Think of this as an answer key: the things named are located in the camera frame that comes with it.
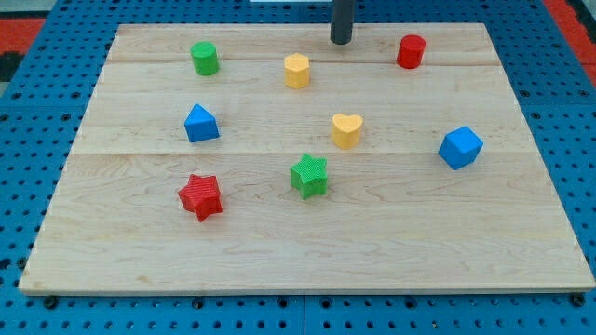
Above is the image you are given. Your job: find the green star block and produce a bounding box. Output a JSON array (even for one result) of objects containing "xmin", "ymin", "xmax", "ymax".
[{"xmin": 290, "ymin": 154, "xmax": 328, "ymax": 200}]

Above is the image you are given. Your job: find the yellow heart block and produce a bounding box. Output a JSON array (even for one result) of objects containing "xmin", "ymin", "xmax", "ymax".
[{"xmin": 331, "ymin": 114, "xmax": 364, "ymax": 150}]

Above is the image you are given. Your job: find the light wooden board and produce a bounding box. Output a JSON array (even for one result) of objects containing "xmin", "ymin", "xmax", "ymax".
[{"xmin": 20, "ymin": 23, "xmax": 595, "ymax": 296}]

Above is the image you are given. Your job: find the red star block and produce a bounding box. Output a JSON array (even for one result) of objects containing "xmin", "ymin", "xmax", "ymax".
[{"xmin": 178, "ymin": 174, "xmax": 223, "ymax": 222}]

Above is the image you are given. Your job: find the yellow hexagon block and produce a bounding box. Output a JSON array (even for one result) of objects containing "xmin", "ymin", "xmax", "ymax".
[{"xmin": 284, "ymin": 53, "xmax": 310, "ymax": 89}]

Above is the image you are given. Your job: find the blue triangle block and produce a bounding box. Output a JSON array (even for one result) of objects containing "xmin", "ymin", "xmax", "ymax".
[{"xmin": 183, "ymin": 104, "xmax": 220, "ymax": 142}]

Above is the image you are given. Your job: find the green cylinder block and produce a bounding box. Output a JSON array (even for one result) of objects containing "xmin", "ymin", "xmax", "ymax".
[{"xmin": 190, "ymin": 41, "xmax": 219, "ymax": 76}]

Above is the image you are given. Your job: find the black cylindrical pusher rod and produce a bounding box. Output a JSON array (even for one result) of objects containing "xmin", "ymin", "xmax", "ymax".
[{"xmin": 330, "ymin": 0, "xmax": 356, "ymax": 45}]

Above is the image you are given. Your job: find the blue cube block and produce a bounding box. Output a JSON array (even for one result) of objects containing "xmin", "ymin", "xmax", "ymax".
[{"xmin": 439, "ymin": 126, "xmax": 483, "ymax": 170}]

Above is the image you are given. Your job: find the red cylinder block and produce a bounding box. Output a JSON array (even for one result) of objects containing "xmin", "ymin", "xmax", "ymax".
[{"xmin": 396, "ymin": 34, "xmax": 427, "ymax": 69}]

